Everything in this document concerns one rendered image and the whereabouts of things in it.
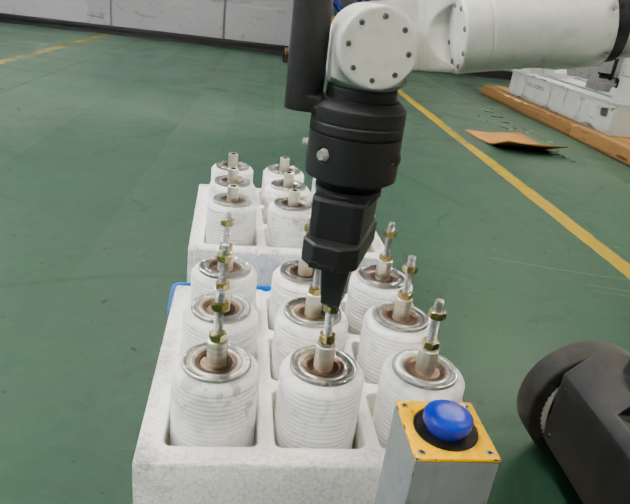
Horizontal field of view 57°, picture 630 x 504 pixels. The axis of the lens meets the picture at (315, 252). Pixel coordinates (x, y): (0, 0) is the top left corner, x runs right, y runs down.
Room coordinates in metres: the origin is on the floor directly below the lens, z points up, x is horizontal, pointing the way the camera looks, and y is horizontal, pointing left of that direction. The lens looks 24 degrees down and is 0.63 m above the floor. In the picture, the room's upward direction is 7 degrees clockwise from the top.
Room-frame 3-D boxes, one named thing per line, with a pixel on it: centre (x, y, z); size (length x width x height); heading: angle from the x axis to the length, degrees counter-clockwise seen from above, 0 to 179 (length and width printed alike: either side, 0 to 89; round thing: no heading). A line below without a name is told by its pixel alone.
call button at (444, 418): (0.39, -0.13, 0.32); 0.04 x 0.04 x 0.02
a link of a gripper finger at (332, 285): (0.54, -0.02, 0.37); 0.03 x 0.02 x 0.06; 76
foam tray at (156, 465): (0.66, -0.01, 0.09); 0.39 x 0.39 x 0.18; 9
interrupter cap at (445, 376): (0.57, -0.14, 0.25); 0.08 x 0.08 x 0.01
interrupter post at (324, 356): (0.55, -0.02, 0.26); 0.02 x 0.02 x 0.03
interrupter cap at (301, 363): (0.55, -0.02, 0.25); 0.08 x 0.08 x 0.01
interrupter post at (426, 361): (0.57, -0.14, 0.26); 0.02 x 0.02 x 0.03
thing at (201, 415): (0.53, 0.09, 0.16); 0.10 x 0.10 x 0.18
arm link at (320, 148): (0.55, -0.02, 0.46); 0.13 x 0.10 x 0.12; 166
